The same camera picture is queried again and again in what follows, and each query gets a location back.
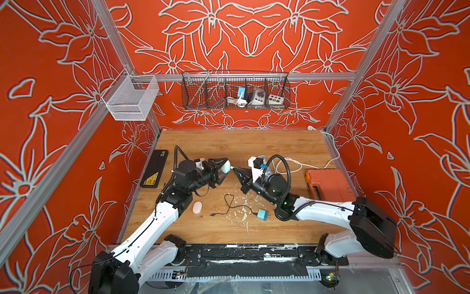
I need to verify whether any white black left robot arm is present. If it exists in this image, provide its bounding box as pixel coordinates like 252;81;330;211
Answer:
88;156;231;294

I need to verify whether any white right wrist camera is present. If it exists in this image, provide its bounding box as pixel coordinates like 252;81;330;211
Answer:
248;156;267;181

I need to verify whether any black thin usb cable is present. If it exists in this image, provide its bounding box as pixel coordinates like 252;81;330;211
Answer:
210;194;258;218

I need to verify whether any white mesh wall basket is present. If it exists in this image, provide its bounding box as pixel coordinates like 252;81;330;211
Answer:
102;76;160;121

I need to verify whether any pink earbuds case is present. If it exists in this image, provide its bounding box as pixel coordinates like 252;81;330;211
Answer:
192;201;203;215

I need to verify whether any white power strip cord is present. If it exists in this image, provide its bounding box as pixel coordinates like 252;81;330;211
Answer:
271;126;340;177

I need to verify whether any blue power strip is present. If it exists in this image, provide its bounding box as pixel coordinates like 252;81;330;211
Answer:
262;164;273;178

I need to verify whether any black wire wall basket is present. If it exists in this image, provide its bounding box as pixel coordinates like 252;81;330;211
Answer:
181;70;291;110

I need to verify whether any white cube socket adapter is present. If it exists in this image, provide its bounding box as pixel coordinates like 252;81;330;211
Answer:
268;94;285;109

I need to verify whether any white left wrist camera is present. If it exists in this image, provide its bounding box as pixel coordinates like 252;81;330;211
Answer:
195;158;205;170

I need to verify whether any red plastic toolbox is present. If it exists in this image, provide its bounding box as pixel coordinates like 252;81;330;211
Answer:
305;169;356;202

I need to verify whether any blue white charger in basket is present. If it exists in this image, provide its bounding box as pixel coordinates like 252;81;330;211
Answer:
237;87;246;100

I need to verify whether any black flat tool case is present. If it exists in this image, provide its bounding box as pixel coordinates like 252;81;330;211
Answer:
140;149;169;189

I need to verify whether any white round socket adapter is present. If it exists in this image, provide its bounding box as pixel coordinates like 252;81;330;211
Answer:
250;88;266;106

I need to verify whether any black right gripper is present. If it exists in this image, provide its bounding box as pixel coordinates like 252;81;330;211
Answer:
233;169;279;208

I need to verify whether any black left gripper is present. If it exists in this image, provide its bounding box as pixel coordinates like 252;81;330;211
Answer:
187;159;229;196

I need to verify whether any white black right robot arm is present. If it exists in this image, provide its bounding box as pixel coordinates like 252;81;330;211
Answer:
231;154;397;262

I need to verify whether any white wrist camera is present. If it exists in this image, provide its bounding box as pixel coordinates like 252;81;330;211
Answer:
248;156;267;181
195;158;205;170

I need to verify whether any mint green earbuds case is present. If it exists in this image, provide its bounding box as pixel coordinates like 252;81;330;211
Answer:
220;160;231;174

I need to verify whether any teal wall charger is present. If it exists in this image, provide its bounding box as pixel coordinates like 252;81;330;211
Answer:
257;209;268;221

